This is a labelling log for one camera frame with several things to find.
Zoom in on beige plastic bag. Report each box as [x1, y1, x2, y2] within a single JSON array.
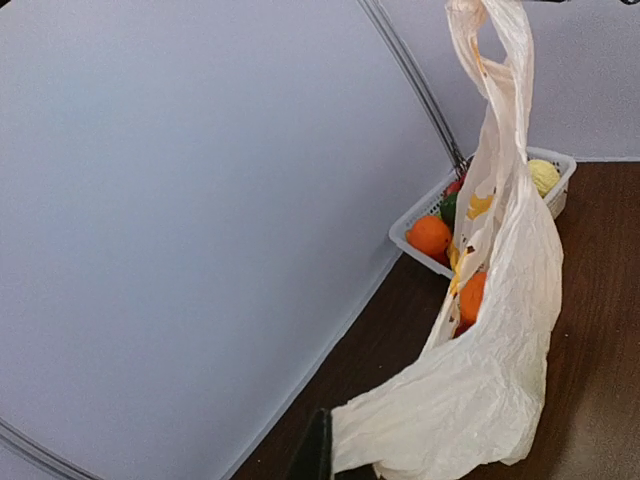
[[331, 1, 563, 479]]

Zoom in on green lime in basket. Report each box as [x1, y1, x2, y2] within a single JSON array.
[[440, 192, 458, 232]]

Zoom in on aluminium corner post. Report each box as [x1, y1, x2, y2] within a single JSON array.
[[1, 420, 95, 479], [357, 0, 471, 178]]

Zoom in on orange in basket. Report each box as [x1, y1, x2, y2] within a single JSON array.
[[405, 215, 452, 257]]

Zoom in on right aluminium corner post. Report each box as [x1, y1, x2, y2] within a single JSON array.
[[357, 0, 471, 178]]

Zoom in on yellow lemon in basket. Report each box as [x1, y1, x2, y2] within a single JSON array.
[[528, 159, 561, 198]]

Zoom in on orange in bag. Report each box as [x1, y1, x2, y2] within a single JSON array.
[[459, 272, 487, 327]]

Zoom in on red cherries in basket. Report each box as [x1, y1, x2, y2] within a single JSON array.
[[443, 174, 466, 198]]

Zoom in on left aluminium corner post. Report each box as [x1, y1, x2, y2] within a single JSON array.
[[1, 420, 95, 479]]

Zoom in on white plastic basket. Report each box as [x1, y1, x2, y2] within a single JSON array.
[[389, 147, 577, 279]]

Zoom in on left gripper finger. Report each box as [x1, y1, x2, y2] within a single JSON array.
[[285, 408, 333, 480]]

